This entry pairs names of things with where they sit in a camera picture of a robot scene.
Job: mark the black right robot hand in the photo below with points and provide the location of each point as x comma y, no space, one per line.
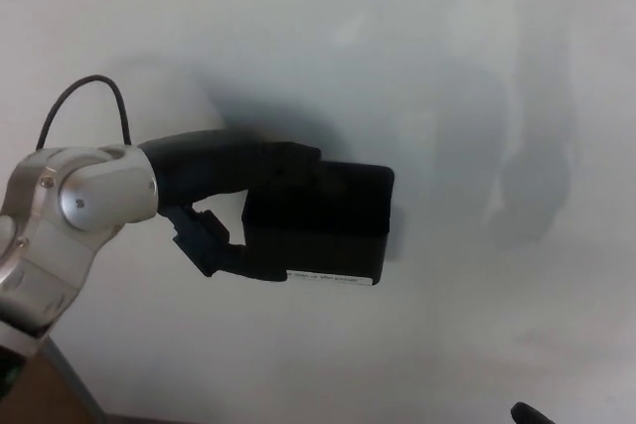
529,414

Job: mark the brown wooden panel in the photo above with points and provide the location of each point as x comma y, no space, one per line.
45,399

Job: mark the black magnetic marker holder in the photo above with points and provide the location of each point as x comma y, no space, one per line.
323,225

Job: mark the grey aluminium whiteboard frame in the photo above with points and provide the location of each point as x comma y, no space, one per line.
74,379

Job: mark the white whiteboard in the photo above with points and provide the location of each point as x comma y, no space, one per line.
447,46

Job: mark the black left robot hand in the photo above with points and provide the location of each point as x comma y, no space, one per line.
208,166

